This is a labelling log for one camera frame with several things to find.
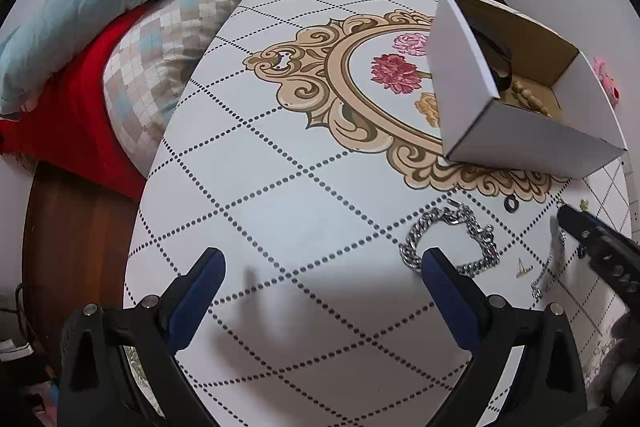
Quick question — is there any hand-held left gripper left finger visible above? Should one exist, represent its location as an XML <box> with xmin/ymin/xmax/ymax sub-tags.
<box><xmin>57</xmin><ymin>247</ymin><xmax>227</xmax><ymax>427</ymax></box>

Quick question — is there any black cable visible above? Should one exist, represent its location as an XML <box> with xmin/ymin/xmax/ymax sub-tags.
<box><xmin>0</xmin><ymin>282</ymin><xmax>38</xmax><ymax>358</ymax></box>

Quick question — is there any checkered quilt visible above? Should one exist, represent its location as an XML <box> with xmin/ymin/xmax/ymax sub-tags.
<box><xmin>102</xmin><ymin>0</ymin><xmax>343</xmax><ymax>180</ymax></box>

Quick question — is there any black bracelet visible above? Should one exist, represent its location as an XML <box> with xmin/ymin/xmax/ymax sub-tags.
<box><xmin>469</xmin><ymin>18</ymin><xmax>516</xmax><ymax>96</ymax></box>

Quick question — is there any red blanket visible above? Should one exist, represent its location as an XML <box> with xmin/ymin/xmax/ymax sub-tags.
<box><xmin>0</xmin><ymin>4</ymin><xmax>153</xmax><ymax>200</ymax></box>

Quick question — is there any pink plush toy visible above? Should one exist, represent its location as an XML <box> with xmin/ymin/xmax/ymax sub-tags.
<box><xmin>594</xmin><ymin>57</ymin><xmax>622</xmax><ymax>106</ymax></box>

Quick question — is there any person's right hand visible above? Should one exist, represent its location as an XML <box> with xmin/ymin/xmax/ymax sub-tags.
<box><xmin>600</xmin><ymin>312</ymin><xmax>640</xmax><ymax>408</ymax></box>

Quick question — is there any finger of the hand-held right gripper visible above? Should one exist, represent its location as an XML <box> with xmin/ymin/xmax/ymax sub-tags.
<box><xmin>556</xmin><ymin>204</ymin><xmax>640</xmax><ymax>308</ymax></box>

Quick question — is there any gold bead necklace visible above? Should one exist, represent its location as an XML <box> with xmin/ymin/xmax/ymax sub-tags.
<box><xmin>509</xmin><ymin>78</ymin><xmax>554</xmax><ymax>118</ymax></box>

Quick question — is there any white cardboard box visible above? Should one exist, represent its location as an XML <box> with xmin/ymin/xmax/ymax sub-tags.
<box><xmin>425</xmin><ymin>0</ymin><xmax>628</xmax><ymax>180</ymax></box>

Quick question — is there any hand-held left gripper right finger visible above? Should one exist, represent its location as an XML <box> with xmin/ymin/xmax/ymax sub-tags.
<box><xmin>421</xmin><ymin>247</ymin><xmax>588</xmax><ymax>427</ymax></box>

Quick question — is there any thin silver chain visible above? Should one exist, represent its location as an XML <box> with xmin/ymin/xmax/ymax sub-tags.
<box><xmin>531</xmin><ymin>214</ymin><xmax>569</xmax><ymax>300</ymax></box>

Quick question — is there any thick silver chain bracelet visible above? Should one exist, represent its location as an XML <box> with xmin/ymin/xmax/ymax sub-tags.
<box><xmin>399</xmin><ymin>201</ymin><xmax>501</xmax><ymax>279</ymax></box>

